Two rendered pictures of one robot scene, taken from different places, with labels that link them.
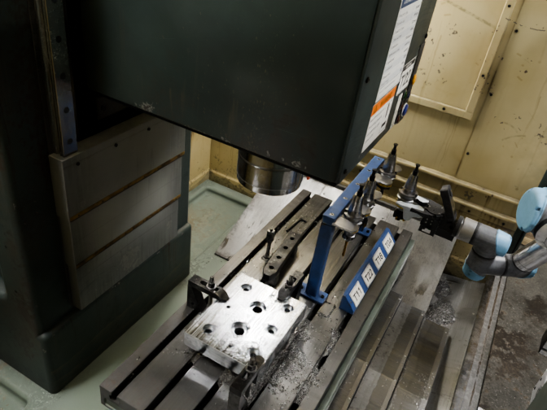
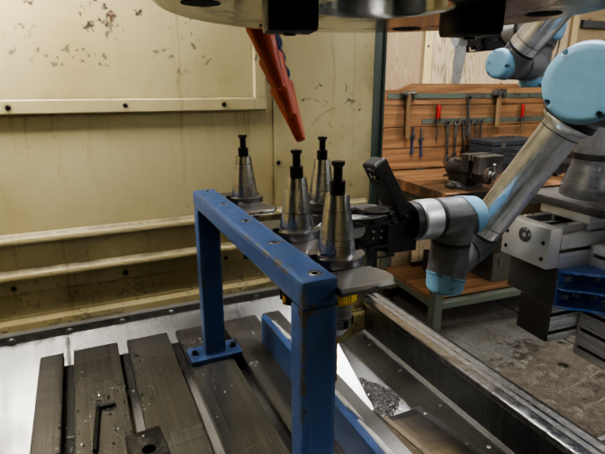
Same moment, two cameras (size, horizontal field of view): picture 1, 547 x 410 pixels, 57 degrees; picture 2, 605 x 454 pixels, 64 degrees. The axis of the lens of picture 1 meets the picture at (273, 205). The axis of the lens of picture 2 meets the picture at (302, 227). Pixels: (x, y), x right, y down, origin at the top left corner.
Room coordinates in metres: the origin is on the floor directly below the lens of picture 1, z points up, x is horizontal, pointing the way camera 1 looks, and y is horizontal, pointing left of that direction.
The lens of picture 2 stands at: (0.93, 0.17, 1.40)
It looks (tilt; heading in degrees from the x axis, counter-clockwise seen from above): 16 degrees down; 311
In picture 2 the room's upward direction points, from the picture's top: straight up
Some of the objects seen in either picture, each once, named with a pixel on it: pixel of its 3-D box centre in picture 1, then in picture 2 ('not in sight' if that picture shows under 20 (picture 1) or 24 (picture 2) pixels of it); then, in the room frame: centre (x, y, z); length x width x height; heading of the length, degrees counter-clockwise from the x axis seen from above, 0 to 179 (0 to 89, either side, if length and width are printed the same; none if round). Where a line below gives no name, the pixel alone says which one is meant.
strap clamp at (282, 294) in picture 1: (289, 291); not in sight; (1.13, -0.09, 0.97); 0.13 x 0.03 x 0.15; 156
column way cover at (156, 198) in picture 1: (129, 203); not in sight; (1.20, 0.43, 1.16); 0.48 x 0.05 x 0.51; 156
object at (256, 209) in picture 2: (382, 179); (255, 209); (1.49, -0.35, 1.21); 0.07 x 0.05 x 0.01; 66
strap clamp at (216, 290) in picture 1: (208, 294); not in sight; (1.06, 0.15, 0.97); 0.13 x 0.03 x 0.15; 66
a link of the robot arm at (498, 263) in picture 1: (483, 263); (450, 262); (1.31, -0.71, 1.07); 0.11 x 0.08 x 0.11; 95
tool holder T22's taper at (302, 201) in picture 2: (369, 188); (296, 202); (1.34, -0.29, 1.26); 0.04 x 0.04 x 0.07
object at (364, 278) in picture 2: (346, 225); (361, 279); (1.19, -0.22, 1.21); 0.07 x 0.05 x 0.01; 66
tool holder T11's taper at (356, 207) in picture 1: (356, 203); (337, 222); (1.24, -0.24, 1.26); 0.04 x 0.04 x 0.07
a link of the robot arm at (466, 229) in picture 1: (466, 228); (420, 219); (1.33, -0.62, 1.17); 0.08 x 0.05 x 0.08; 156
